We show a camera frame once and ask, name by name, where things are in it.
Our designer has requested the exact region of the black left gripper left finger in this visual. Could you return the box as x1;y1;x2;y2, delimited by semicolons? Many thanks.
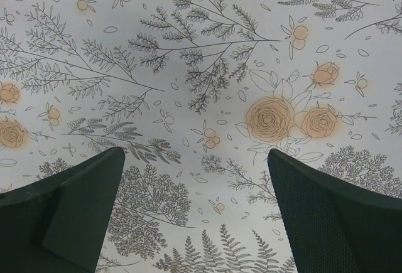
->
1;147;125;272

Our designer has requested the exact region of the floral patterned table mat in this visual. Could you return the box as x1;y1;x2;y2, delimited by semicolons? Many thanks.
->
1;0;401;272

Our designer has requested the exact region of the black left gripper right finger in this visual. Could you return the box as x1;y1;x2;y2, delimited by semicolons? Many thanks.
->
268;149;401;272

